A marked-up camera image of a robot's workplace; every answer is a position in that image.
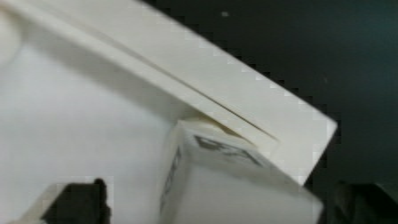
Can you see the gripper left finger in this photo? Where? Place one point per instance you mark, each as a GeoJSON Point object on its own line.
{"type": "Point", "coordinates": [80, 207]}

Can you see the white square tabletop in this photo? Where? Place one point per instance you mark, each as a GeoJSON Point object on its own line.
{"type": "Point", "coordinates": [88, 108]}

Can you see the white U-shaped obstacle fence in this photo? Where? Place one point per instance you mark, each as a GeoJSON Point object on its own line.
{"type": "Point", "coordinates": [279, 122]}

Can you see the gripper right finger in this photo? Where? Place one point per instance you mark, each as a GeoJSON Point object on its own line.
{"type": "Point", "coordinates": [364, 203]}

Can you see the white leg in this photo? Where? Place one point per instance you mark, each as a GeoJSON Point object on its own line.
{"type": "Point", "coordinates": [222, 186]}

